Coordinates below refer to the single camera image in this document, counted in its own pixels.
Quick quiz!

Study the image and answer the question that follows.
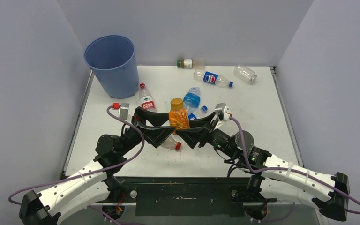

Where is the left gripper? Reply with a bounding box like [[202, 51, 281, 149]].
[[117, 107, 175, 156]]

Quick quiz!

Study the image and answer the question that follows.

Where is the clear plastic jar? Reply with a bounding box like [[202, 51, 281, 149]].
[[233, 65, 257, 84]]

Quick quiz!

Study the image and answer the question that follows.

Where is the Pepsi English label bottle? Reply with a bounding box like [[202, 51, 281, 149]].
[[188, 105, 208, 121]]

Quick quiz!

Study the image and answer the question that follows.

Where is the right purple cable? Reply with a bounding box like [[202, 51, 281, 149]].
[[228, 115, 360, 216]]

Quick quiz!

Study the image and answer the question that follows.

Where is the red label water bottle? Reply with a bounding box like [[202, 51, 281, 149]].
[[139, 83, 157, 112]]

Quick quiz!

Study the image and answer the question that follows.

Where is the Pepsi logo bottle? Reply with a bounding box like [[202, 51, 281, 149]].
[[193, 69, 233, 88]]

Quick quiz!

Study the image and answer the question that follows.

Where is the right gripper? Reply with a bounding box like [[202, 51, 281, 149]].
[[176, 112, 239, 160]]

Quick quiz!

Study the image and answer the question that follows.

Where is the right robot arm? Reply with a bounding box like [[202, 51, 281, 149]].
[[177, 115, 350, 222]]

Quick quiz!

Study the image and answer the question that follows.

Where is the purple cable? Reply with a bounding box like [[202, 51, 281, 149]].
[[8, 105, 145, 206], [228, 115, 360, 216]]

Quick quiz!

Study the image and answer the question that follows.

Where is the green cap brown bottle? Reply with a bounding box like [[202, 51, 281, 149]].
[[177, 58, 205, 69]]

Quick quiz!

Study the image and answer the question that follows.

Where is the blue label crushed bottle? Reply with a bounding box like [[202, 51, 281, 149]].
[[183, 87, 201, 114]]

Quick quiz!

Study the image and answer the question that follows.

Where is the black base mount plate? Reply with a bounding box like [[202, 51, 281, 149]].
[[95, 177, 276, 217]]

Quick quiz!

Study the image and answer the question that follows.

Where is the blue plastic bin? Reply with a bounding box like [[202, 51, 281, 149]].
[[84, 35, 139, 99]]

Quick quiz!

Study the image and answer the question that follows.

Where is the red cap tea bottle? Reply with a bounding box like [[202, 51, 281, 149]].
[[160, 136, 182, 151]]

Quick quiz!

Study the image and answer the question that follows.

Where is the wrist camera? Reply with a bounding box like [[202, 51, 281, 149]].
[[112, 103, 129, 120], [214, 103, 232, 121]]

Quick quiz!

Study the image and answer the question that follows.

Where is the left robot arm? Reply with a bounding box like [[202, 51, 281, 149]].
[[19, 106, 175, 225]]

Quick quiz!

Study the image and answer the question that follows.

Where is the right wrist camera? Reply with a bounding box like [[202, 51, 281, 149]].
[[214, 103, 232, 121]]

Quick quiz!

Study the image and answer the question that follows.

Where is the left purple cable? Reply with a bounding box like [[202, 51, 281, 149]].
[[8, 105, 145, 206]]

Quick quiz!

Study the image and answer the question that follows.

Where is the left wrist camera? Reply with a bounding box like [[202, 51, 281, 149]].
[[112, 103, 129, 120]]

